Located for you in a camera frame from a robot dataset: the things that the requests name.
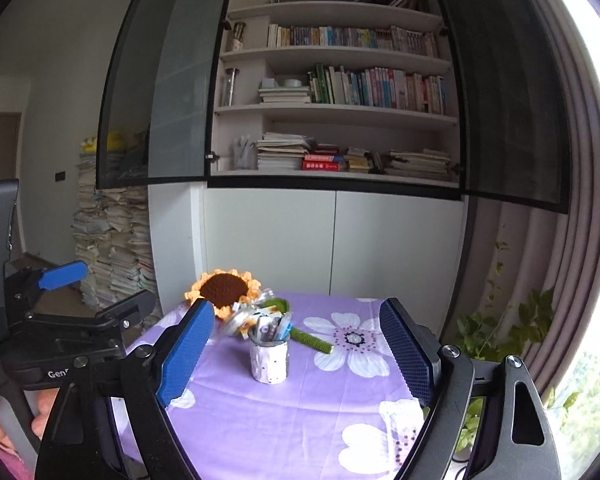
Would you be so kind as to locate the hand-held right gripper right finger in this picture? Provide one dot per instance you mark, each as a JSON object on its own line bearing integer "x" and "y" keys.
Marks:
{"x": 407, "y": 350}

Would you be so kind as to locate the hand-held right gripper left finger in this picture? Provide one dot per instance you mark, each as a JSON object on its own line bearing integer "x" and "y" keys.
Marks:
{"x": 185, "y": 355}

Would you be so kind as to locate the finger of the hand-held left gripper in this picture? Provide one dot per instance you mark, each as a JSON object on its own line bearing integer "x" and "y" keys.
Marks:
{"x": 130, "y": 307}
{"x": 62, "y": 275}

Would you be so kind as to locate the white dotted pen holder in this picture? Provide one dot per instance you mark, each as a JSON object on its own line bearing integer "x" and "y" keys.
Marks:
{"x": 268, "y": 365}

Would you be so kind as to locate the blue pen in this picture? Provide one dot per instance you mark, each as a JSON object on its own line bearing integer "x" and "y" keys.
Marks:
{"x": 285, "y": 322}

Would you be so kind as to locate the wrapped bouquet with ribbon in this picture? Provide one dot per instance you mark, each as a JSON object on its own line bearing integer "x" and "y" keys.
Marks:
{"x": 240, "y": 322}

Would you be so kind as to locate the tall stacks of papers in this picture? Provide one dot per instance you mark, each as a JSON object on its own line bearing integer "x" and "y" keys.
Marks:
{"x": 120, "y": 240}

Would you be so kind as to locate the crochet sunflower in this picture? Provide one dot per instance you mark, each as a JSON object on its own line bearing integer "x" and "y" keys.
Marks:
{"x": 225, "y": 287}

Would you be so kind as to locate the purple floral tablecloth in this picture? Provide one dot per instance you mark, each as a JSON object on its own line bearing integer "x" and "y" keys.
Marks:
{"x": 305, "y": 410}

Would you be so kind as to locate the green plant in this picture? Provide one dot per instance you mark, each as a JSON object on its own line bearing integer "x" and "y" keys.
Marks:
{"x": 535, "y": 320}

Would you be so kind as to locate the yellow plush toy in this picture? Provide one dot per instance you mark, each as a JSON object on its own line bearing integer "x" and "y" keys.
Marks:
{"x": 87, "y": 142}

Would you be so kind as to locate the white bookcase cabinet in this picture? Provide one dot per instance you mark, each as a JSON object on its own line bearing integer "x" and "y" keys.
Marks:
{"x": 270, "y": 240}

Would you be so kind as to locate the pink curtain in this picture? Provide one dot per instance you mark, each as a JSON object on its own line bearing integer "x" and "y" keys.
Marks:
{"x": 555, "y": 260}

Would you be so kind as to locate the wide stack of magazines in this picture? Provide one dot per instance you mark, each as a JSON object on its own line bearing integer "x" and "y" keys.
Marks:
{"x": 417, "y": 165}

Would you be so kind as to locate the short stack of books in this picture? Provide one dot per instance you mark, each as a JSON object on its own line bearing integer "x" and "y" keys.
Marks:
{"x": 359, "y": 160}

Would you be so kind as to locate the person's pink garment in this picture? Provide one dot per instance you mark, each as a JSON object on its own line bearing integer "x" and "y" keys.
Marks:
{"x": 0, "y": 465}

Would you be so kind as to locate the red book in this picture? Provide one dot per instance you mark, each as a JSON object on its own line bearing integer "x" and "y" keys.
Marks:
{"x": 322, "y": 165}

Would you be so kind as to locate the dark red books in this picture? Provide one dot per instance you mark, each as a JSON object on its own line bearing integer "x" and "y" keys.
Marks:
{"x": 325, "y": 151}

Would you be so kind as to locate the thick stack of books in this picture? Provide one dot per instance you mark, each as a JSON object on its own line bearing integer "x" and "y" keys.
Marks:
{"x": 282, "y": 152}

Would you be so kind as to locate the dark glass cabinet door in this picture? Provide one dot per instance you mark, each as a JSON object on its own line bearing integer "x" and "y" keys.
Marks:
{"x": 170, "y": 85}
{"x": 505, "y": 85}

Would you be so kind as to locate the tall clear glass cylinder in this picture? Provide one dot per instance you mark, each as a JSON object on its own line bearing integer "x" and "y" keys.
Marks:
{"x": 230, "y": 87}

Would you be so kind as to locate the book row with green spines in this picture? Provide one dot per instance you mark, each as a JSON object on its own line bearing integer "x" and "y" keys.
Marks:
{"x": 380, "y": 90}

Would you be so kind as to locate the stack of white books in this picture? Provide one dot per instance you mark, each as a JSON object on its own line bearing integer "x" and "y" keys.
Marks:
{"x": 285, "y": 96}

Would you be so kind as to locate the small white box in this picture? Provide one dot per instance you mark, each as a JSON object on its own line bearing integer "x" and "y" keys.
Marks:
{"x": 268, "y": 83}

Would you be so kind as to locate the tape roll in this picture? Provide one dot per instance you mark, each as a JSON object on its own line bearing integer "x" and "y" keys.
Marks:
{"x": 291, "y": 83}

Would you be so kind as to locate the long row of upright books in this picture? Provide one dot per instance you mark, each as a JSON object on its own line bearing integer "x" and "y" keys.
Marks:
{"x": 352, "y": 40}

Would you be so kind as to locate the leaning books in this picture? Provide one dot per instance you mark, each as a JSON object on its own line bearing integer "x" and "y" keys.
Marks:
{"x": 400, "y": 4}

